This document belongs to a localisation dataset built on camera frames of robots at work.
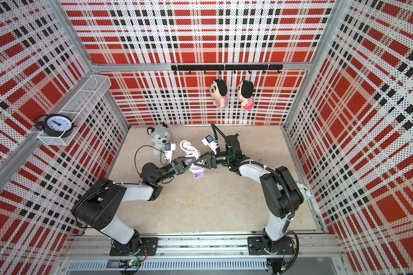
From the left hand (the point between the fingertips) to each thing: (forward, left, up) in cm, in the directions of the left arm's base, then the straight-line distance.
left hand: (198, 158), depth 77 cm
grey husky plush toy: (+17, +22, -5) cm, 29 cm away
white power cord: (+2, +4, +8) cm, 9 cm away
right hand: (0, 0, -2) cm, 2 cm away
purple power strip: (-5, 0, -3) cm, 6 cm away
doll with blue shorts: (+36, -10, +11) cm, 39 cm away
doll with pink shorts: (+38, -24, +9) cm, 46 cm away
